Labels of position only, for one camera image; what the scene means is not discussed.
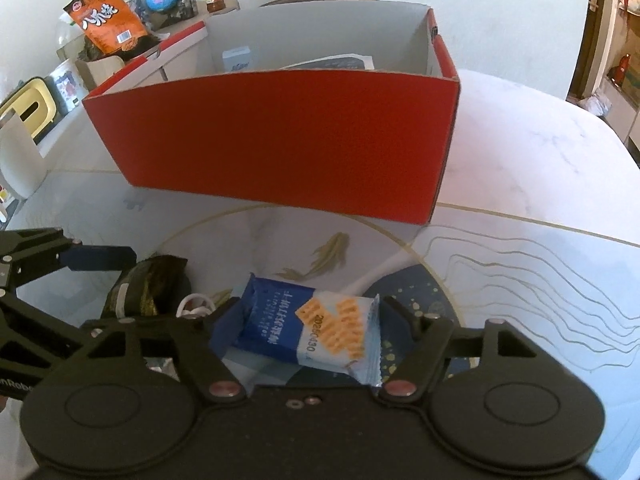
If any white marble desktop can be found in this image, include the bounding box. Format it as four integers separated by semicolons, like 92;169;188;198
0;67;640;480

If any red cardboard box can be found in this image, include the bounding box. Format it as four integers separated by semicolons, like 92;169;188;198
82;0;461;226

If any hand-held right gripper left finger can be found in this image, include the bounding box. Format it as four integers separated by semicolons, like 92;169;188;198
82;297;248;405

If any white dark printed flat packet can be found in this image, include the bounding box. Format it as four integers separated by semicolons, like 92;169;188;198
280;52;377;72

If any white cable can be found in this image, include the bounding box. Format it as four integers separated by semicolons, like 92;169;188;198
176;292;217;319

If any orange snack bag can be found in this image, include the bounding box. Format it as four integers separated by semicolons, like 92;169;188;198
63;0;151;59

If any brown wooden door frame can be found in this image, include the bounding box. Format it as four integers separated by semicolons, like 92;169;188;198
565;0;640;163

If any yellow black tissue box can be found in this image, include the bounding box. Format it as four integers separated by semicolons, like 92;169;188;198
0;76;64;139

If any small light blue box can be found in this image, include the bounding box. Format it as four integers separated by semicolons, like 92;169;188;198
222;46;256;74

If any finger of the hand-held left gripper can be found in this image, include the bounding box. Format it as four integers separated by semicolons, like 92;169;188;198
0;228;137;291
0;292;132;368

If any blue biscuit packet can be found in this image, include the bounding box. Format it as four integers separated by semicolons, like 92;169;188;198
227;272;383;387

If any beige cardboard box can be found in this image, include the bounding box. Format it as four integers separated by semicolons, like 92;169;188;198
75;52;127;92

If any white kettle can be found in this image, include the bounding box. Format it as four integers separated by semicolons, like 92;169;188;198
0;109;49;202

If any crumpled white bag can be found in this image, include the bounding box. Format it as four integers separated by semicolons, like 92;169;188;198
580;87;614;117

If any dark green snack packet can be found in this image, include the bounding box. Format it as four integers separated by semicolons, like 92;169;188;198
100;255;194;319

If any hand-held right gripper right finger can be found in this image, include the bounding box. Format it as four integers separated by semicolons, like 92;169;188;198
379;296;538;401

